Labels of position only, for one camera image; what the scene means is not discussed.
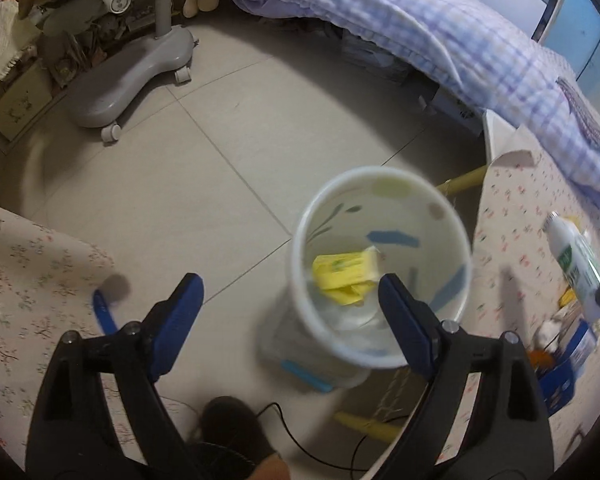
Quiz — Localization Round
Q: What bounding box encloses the light blue carton box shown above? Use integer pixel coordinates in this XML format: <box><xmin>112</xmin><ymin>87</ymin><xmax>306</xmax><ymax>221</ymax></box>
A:
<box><xmin>558</xmin><ymin>316</ymin><xmax>597</xmax><ymax>377</ymax></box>

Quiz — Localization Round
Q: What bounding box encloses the white green plastic bottle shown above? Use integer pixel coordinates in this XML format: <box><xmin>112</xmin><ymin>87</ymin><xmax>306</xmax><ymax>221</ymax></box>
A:
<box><xmin>543</xmin><ymin>211</ymin><xmax>600</xmax><ymax>324</ymax></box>

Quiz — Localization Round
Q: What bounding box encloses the dark blue snack box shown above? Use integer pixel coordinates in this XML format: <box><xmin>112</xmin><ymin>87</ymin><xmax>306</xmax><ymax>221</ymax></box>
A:
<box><xmin>535</xmin><ymin>354</ymin><xmax>576</xmax><ymax>416</ymax></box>

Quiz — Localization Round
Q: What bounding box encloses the yellow snack wrapper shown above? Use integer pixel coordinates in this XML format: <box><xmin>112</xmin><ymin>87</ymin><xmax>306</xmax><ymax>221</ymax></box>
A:
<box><xmin>311</xmin><ymin>246</ymin><xmax>384</xmax><ymax>307</ymax></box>

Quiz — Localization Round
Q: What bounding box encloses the white plastic trash bin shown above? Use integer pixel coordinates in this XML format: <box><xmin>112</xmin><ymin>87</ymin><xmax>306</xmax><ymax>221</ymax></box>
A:
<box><xmin>259</xmin><ymin>166</ymin><xmax>471</xmax><ymax>392</ymax></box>

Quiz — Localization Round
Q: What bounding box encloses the cherry print tablecloth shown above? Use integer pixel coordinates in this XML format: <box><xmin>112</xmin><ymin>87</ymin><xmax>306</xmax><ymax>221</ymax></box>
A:
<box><xmin>438</xmin><ymin>148</ymin><xmax>600</xmax><ymax>467</ymax></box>

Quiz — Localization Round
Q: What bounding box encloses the brown slipper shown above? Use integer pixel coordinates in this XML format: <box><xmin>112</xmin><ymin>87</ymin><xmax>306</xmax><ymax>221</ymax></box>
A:
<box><xmin>189</xmin><ymin>396</ymin><xmax>291</xmax><ymax>480</ymax></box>

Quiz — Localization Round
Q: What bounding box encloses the grey striped folded cloth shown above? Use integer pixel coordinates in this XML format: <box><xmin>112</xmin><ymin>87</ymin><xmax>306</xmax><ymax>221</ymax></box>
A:
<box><xmin>556</xmin><ymin>77</ymin><xmax>600</xmax><ymax>152</ymax></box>

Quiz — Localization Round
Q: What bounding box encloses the yellow table leg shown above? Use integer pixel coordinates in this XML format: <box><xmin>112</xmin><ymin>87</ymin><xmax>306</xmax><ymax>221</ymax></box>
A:
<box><xmin>437</xmin><ymin>165</ymin><xmax>488</xmax><ymax>197</ymax></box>

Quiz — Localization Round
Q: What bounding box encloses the purple plaid quilt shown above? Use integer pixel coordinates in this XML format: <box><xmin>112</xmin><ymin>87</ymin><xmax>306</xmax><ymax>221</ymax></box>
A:
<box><xmin>264</xmin><ymin>0</ymin><xmax>600</xmax><ymax>210</ymax></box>

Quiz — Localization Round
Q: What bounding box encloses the grey rolling chair base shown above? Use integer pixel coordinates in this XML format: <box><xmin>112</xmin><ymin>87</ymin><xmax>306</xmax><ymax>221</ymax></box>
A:
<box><xmin>66</xmin><ymin>0</ymin><xmax>198</xmax><ymax>145</ymax></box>

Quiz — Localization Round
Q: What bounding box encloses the black cable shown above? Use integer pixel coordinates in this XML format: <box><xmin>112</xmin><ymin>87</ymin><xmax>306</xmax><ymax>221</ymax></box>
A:
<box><xmin>159</xmin><ymin>393</ymin><xmax>412</xmax><ymax>474</ymax></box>

